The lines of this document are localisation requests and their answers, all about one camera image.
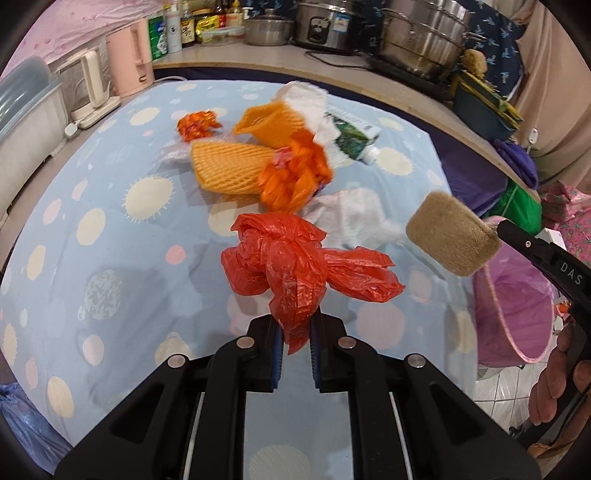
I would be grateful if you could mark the steel rice cooker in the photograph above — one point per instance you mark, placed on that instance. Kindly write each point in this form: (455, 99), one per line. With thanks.
(337, 25)

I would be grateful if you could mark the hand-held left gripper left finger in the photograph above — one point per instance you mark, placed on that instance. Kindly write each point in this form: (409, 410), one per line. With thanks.
(277, 360)

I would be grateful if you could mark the green drink carton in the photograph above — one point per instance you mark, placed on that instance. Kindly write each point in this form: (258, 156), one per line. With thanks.
(353, 138)

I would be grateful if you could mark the green plastic bag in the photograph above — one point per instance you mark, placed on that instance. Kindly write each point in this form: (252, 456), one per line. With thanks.
(519, 207)

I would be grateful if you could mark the beige curtain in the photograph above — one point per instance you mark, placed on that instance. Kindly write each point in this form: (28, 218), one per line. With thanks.
(554, 83)

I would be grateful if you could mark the yellow snack packet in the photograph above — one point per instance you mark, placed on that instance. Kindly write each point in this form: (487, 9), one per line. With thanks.
(207, 25)

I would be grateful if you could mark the red plastic bag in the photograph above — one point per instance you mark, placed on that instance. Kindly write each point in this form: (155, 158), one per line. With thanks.
(277, 258)

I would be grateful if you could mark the purple cloth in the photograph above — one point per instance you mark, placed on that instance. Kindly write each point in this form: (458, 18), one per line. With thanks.
(517, 161)

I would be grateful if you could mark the dark sauce bottle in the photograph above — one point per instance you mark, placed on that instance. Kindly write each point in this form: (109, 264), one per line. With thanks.
(187, 30)

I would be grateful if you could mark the blue plastic bag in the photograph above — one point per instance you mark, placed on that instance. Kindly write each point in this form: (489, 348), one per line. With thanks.
(27, 424)

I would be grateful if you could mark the tan loofah sponge block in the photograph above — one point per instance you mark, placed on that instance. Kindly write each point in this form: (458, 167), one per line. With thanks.
(448, 230)

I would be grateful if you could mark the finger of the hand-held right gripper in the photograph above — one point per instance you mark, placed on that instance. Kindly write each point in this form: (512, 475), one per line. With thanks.
(519, 237)

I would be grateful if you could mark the person's right hand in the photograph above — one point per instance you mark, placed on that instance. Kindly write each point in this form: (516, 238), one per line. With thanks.
(547, 383)

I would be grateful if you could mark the orange printed plastic bag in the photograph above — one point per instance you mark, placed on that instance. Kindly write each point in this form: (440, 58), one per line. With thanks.
(291, 180)

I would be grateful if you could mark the yellow-orange foam fruit net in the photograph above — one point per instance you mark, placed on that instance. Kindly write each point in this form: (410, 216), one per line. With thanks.
(226, 166)

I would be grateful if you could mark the dark blue basin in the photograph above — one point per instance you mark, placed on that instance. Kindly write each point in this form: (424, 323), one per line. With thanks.
(480, 110)

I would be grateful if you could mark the white bottle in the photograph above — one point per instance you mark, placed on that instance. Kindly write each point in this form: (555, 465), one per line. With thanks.
(173, 32)

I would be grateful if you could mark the white power plug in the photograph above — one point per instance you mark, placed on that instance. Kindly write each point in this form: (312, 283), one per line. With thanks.
(70, 130)

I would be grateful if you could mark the white lidded storage box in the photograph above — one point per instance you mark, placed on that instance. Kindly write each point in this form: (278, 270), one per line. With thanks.
(23, 134)

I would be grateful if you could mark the pink floral cloth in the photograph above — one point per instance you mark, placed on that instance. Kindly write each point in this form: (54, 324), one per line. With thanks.
(570, 217)

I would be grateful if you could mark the pink waste bin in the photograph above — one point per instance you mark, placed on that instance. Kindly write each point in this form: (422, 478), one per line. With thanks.
(512, 314)

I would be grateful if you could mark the white crumpled tissue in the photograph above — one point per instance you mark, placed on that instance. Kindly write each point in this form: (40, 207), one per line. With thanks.
(355, 217)

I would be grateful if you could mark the round loofah scrubber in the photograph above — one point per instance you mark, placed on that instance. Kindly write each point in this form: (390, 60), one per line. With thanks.
(474, 62)

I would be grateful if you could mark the orange foam fruit net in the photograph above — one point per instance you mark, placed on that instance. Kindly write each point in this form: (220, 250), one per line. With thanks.
(268, 124)

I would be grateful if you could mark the white electric kettle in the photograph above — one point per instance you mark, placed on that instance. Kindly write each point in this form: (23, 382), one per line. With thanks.
(90, 83)

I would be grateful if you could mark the black induction cooker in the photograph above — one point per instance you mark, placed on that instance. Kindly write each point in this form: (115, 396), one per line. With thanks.
(406, 76)

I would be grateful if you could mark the white cardboard box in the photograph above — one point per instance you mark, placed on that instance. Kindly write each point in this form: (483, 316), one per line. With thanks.
(554, 237)

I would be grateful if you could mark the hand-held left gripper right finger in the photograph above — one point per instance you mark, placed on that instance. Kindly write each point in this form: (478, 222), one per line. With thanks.
(315, 364)

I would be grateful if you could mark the yellow-label sauce bottle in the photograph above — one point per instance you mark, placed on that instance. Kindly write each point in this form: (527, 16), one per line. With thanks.
(235, 11)

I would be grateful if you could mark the green canister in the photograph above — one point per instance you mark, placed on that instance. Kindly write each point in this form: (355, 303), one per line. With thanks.
(158, 39)

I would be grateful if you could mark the small steel pot with lid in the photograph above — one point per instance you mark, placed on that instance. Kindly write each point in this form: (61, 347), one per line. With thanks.
(268, 30)

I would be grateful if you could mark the clear food container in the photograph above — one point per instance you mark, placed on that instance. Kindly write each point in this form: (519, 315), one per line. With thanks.
(226, 36)

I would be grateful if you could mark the pink electric kettle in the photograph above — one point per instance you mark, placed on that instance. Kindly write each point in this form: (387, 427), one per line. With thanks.
(129, 60)

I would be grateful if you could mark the light blue printed blanket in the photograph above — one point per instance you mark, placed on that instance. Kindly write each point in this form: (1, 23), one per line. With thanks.
(115, 240)

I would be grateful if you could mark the clear plastic bag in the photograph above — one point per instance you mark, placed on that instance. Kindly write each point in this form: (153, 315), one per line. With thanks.
(175, 152)

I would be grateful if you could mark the large steel steamer pot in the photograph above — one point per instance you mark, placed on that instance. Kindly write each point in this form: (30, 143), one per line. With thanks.
(425, 37)

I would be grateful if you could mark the small orange crumpled wrapper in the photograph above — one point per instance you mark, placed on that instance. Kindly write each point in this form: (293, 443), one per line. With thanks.
(198, 124)

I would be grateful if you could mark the dark purple bedsheet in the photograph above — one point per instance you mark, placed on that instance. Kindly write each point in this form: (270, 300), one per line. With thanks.
(466, 175)

